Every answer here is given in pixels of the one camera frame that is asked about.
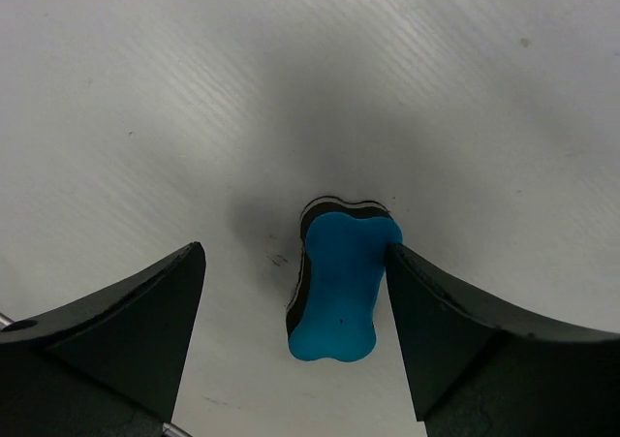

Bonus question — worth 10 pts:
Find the blue whiteboard eraser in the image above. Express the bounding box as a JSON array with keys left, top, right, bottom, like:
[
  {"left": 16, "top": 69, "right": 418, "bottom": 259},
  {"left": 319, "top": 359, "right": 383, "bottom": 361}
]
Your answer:
[{"left": 286, "top": 196, "right": 402, "bottom": 362}]

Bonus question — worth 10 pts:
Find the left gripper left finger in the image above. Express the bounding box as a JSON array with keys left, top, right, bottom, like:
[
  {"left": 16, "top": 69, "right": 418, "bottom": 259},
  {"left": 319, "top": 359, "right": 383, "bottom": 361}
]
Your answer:
[{"left": 1, "top": 242, "right": 206, "bottom": 436}]

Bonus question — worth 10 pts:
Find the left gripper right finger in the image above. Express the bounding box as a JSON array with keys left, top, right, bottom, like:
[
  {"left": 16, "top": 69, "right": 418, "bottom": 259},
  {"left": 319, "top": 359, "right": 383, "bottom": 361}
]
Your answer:
[{"left": 385, "top": 243, "right": 619, "bottom": 436}]

